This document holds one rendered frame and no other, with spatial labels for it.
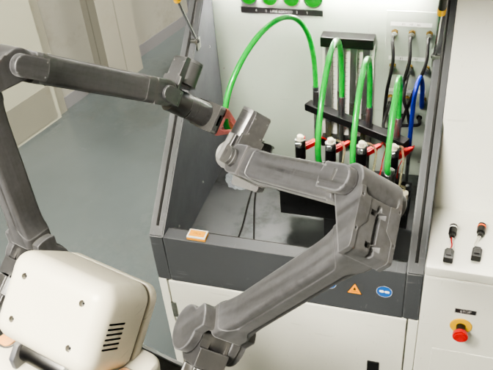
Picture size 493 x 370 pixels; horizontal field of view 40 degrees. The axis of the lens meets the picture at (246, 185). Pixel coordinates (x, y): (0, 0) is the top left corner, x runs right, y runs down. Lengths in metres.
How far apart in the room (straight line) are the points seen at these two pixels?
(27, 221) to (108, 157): 2.52
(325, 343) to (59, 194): 2.07
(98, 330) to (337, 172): 0.43
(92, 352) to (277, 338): 0.94
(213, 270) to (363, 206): 0.96
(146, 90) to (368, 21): 0.71
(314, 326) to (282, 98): 0.68
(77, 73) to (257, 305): 0.56
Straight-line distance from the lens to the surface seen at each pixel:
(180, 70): 1.53
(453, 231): 1.71
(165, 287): 1.93
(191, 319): 1.12
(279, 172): 1.11
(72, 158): 3.87
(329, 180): 0.93
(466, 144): 1.73
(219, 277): 1.82
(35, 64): 1.22
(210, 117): 1.57
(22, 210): 1.30
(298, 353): 1.97
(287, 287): 0.97
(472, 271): 1.65
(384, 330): 1.82
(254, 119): 1.30
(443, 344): 1.83
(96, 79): 1.35
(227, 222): 1.98
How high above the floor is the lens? 2.13
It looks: 38 degrees down
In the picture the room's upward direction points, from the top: 6 degrees counter-clockwise
